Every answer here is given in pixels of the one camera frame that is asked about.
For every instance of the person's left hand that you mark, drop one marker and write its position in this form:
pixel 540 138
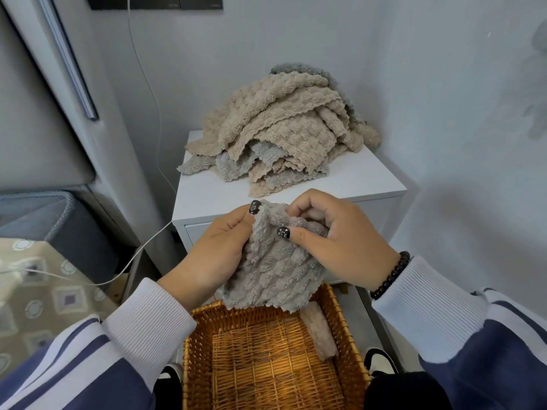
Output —
pixel 218 251

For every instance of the person's right hand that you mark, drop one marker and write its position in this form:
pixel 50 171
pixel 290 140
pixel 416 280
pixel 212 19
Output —
pixel 350 247

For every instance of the single grey towel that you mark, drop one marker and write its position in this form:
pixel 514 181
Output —
pixel 273 269

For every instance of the single beige towel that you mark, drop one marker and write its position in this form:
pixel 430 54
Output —
pixel 320 333

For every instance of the orange wicker basket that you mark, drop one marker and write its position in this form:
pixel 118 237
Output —
pixel 256 367

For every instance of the pile of beige grey towels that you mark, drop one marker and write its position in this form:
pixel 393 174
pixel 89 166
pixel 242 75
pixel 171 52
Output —
pixel 282 123

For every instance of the person's left forearm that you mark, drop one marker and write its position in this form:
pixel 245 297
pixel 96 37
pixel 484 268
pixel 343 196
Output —
pixel 128 337

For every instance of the person's right forearm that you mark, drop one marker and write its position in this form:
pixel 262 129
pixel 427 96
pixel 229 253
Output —
pixel 461 337

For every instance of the person's right shoe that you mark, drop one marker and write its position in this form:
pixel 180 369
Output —
pixel 380 362

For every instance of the person's shoe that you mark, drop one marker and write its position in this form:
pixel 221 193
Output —
pixel 380 362
pixel 171 371

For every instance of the person's left shoe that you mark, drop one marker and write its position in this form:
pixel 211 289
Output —
pixel 171 371

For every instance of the white nightstand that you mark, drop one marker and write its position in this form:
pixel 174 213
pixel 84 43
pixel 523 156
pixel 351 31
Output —
pixel 363 179

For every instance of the patterned beige bedspread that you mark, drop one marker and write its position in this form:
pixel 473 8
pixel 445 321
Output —
pixel 42 311

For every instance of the grey padded headboard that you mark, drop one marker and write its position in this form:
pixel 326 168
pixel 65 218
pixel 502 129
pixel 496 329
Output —
pixel 34 123

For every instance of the silver headboard trim strip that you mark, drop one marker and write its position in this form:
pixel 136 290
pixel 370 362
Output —
pixel 68 59

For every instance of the narrow black wall socket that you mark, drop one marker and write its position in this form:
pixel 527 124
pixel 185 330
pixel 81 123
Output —
pixel 201 1

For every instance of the wide black wall socket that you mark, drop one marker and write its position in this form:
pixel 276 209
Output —
pixel 128 2

